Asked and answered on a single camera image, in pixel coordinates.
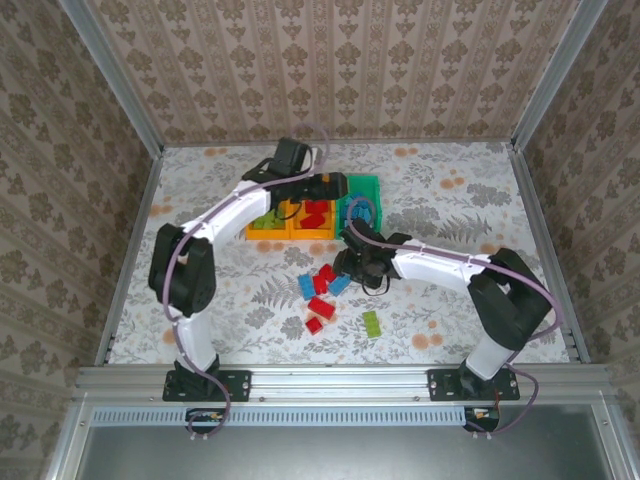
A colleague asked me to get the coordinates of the grey slotted cable duct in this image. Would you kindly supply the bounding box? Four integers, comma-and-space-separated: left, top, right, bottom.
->
92, 405, 469, 427

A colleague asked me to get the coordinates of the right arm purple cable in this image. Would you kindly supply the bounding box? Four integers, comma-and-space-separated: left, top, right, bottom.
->
343, 196, 560, 442

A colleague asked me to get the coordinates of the right aluminium table edge rail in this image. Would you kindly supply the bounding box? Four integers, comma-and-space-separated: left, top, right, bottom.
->
504, 142, 586, 364

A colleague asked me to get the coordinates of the aluminium table edge rail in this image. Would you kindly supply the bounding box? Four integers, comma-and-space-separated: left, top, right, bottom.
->
504, 142, 586, 364
94, 147, 165, 366

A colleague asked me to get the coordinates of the green plastic bin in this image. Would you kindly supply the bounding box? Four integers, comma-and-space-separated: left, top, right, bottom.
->
335, 173, 386, 236

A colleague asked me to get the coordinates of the grey metal sheet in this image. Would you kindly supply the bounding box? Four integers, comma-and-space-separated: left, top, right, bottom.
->
74, 424, 621, 480

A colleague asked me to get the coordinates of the orange plastic bin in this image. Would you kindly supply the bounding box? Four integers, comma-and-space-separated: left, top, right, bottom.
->
289, 173, 339, 241
247, 197, 294, 241

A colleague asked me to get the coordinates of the aluminium frame post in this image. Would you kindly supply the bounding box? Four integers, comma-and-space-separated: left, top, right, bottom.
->
510, 0, 609, 151
57, 0, 165, 156

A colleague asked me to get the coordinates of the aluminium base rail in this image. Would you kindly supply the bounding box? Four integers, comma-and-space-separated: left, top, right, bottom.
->
74, 364, 621, 401

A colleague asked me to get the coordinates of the right aluminium frame post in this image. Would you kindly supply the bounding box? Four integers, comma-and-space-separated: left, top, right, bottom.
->
510, 0, 609, 151

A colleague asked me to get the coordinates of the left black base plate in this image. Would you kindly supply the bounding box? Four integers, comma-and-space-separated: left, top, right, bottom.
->
162, 368, 251, 403

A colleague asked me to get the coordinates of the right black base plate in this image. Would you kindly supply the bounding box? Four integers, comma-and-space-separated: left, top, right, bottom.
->
427, 368, 521, 403

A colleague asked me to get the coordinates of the left aluminium table edge rail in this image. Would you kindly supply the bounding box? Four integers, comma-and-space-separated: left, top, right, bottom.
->
94, 147, 165, 366

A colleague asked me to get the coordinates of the left aluminium frame post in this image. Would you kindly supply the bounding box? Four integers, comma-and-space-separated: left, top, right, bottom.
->
57, 0, 165, 156

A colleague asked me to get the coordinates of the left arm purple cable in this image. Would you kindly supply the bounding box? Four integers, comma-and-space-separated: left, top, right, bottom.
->
164, 122, 331, 442

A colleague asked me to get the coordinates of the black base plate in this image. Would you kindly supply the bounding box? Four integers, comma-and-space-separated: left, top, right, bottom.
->
162, 368, 251, 403
427, 368, 521, 403

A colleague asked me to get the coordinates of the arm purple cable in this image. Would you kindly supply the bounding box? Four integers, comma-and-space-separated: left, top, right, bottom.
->
164, 122, 331, 442
343, 196, 560, 442

